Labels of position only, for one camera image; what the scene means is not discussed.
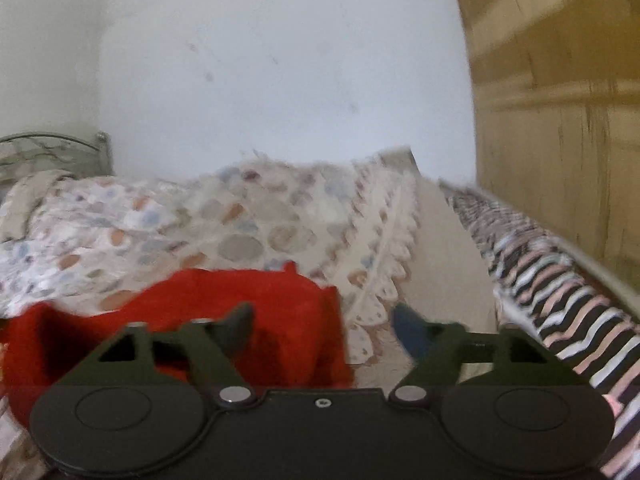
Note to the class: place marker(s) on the red shirt with orange print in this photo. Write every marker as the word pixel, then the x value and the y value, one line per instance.
pixel 290 320

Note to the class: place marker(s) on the floral patterned bedsheet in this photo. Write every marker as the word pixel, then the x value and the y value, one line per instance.
pixel 210 230

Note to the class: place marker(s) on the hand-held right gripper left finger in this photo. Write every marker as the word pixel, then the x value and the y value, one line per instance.
pixel 239 325

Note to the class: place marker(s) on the metal bed headboard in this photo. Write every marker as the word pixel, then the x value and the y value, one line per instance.
pixel 45 152

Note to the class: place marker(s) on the floral pillow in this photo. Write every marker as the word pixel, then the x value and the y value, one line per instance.
pixel 27 200

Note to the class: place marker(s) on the brown cardboard panel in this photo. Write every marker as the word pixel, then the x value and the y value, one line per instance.
pixel 560 110

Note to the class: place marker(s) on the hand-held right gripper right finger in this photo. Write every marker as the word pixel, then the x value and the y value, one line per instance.
pixel 411 334

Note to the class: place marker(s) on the striped blanket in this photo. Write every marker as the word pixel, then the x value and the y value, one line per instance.
pixel 550 285

